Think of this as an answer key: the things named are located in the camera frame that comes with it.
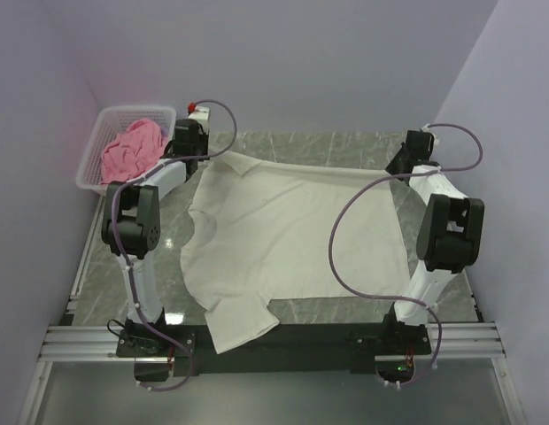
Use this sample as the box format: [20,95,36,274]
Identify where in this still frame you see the pink t shirt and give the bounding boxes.
[100,119,168,184]

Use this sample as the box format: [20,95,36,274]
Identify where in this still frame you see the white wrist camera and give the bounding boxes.
[420,124,439,146]
[187,103,210,134]

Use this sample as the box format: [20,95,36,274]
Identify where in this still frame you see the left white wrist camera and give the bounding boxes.
[187,103,210,134]

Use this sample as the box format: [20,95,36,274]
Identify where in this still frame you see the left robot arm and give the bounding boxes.
[101,112,210,346]

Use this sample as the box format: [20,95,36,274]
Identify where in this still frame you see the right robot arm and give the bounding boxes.
[383,129,485,349]

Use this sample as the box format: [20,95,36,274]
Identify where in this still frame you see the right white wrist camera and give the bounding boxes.
[420,124,439,146]

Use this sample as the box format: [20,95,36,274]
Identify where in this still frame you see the white plastic laundry basket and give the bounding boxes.
[75,104,176,197]

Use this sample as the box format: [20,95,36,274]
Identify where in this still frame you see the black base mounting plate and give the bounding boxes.
[116,323,432,382]

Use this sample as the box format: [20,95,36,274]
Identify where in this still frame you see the cream white t shirt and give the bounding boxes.
[181,152,410,353]

